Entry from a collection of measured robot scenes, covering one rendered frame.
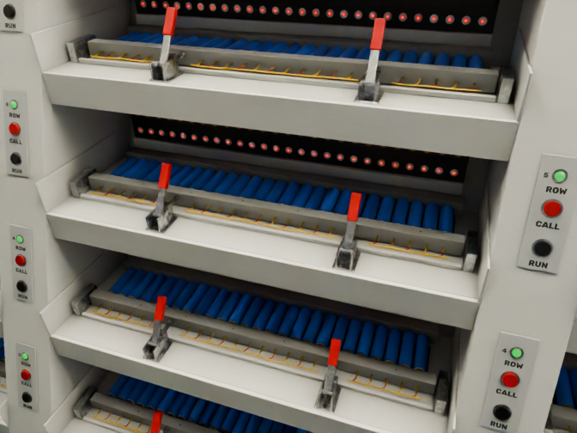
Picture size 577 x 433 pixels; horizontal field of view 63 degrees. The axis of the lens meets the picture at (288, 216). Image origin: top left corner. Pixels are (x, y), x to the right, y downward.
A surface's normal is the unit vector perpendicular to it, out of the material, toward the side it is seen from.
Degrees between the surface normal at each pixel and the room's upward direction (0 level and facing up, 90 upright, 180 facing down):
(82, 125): 90
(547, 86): 90
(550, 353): 90
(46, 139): 90
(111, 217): 21
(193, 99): 111
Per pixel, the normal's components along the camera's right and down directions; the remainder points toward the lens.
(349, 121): -0.32, 0.54
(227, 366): -0.02, -0.83
